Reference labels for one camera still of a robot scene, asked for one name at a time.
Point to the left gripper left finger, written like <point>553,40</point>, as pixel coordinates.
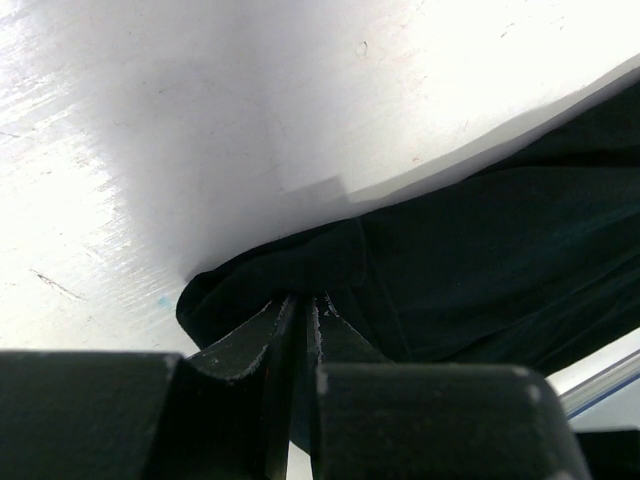
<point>221,414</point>

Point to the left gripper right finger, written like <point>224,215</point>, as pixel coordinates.
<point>374,419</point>

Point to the black t-shirt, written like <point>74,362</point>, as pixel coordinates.
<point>532,261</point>

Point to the aluminium mounting rail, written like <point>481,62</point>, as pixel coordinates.
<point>601,386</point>

